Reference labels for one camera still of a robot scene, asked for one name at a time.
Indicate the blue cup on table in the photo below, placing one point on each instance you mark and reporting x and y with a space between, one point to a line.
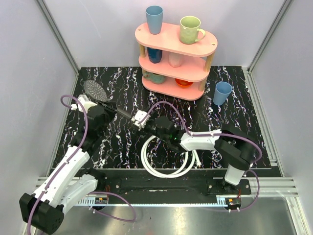
222 91

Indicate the grey shower head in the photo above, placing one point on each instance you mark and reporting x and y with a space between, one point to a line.
97 93

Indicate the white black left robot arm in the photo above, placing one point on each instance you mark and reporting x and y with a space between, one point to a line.
47 206

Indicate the dark blue cup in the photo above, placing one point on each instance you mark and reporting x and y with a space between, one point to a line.
155 55

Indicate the pink faceted cup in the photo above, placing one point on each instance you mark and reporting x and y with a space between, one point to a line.
175 59

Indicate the pink three-tier shelf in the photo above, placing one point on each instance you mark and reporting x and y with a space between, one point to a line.
172 68

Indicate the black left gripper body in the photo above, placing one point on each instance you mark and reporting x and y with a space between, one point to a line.
106 107

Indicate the blue cup on shelf top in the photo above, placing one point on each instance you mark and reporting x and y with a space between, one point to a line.
154 17

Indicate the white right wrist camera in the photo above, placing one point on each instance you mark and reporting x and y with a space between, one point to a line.
140 119

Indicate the orange bowl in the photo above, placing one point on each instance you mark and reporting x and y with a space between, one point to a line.
183 83

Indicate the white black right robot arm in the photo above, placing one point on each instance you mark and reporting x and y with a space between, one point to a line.
236 147

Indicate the teal ceramic mug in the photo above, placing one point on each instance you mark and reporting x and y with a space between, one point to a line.
154 78

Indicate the green mug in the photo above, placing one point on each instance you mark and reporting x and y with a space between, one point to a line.
190 31

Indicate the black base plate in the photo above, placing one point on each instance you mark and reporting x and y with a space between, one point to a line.
198 186

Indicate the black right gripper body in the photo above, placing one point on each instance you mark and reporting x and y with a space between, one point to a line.
150 128

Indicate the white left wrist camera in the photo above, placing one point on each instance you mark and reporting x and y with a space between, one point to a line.
85 102

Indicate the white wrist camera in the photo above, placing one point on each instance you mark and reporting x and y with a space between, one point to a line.
140 119
85 102

